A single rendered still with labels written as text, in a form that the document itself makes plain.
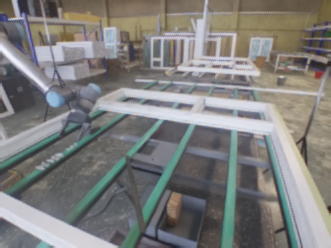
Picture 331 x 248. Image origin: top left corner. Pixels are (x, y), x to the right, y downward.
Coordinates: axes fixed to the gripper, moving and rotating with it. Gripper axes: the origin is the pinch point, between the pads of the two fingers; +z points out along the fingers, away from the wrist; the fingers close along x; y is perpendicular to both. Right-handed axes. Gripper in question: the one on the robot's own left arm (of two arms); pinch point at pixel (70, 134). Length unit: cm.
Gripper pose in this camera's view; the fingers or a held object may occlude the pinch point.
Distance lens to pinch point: 113.8
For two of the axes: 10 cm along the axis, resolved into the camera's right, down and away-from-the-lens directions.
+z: -2.6, 8.7, -4.2
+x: -9.5, -1.4, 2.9
